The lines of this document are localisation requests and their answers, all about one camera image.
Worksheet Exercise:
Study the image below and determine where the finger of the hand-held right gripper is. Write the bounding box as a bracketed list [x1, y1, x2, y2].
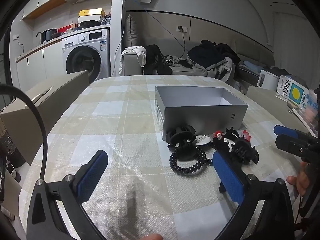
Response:
[273, 124, 316, 140]
[275, 134, 310, 157]

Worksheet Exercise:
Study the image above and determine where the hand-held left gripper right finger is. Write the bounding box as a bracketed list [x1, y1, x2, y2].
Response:
[212, 152, 295, 240]

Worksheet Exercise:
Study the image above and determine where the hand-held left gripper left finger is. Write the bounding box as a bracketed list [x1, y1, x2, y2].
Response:
[26, 150, 109, 240]

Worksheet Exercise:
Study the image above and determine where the black beaded bracelet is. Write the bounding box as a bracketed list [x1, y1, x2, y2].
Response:
[169, 146, 213, 177]

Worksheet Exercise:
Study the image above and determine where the large black hair claw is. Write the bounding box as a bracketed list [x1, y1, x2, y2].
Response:
[165, 124, 198, 161]

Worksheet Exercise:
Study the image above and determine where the grey cardboard box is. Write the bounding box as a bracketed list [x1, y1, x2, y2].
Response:
[154, 86, 249, 141]

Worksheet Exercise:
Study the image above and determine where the person's right hand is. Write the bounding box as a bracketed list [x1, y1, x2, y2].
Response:
[286, 161, 313, 197]

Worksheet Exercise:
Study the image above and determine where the person's left hand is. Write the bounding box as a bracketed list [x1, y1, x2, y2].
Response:
[139, 233, 163, 240]

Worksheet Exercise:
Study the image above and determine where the clear plastic packet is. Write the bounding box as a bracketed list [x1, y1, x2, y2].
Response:
[295, 90, 320, 137]

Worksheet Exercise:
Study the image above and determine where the white and blue carton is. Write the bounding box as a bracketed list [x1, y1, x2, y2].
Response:
[276, 75, 311, 107]

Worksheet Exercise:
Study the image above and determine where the white electric kettle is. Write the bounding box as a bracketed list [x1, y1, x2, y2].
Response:
[257, 69, 280, 91]

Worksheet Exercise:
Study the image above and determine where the checked tablecloth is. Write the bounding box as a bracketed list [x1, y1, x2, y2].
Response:
[19, 75, 309, 240]

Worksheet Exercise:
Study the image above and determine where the light blue cloth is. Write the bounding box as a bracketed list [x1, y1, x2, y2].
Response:
[242, 60, 263, 74]

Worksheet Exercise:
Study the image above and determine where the brown cardboard box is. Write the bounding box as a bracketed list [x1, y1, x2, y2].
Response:
[0, 70, 90, 166]

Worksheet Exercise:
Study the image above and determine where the dark woven basket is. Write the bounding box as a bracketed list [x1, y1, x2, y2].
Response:
[0, 130, 26, 168]

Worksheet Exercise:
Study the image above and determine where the pile of dark clothes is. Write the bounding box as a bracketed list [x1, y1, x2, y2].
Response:
[187, 39, 241, 83]

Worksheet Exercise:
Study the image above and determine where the white washing machine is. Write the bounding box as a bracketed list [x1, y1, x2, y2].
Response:
[62, 28, 111, 81]

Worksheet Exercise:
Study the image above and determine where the grey sofa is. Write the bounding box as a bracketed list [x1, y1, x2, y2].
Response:
[122, 14, 275, 85]

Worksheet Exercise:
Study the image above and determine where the white kitchen cabinet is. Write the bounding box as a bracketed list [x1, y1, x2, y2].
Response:
[15, 45, 68, 92]

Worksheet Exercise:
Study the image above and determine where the white garment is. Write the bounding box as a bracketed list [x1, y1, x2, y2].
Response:
[119, 46, 147, 75]

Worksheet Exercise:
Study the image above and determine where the black garment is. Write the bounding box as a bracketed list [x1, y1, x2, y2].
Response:
[144, 44, 173, 75]

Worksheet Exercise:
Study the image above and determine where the black pot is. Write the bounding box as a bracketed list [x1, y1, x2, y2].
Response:
[41, 29, 58, 42]

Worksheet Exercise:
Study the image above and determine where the red basket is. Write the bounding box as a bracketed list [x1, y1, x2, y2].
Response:
[58, 24, 76, 33]

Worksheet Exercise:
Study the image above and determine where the yellow box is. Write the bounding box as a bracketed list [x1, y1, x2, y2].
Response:
[78, 8, 104, 18]

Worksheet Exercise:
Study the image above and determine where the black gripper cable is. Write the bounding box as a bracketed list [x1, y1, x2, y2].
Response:
[0, 84, 49, 182]

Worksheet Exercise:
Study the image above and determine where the black power cable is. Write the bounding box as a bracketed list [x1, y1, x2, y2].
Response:
[172, 30, 190, 65]

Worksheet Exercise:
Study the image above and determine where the blue cable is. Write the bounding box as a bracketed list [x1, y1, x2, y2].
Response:
[124, 0, 181, 42]

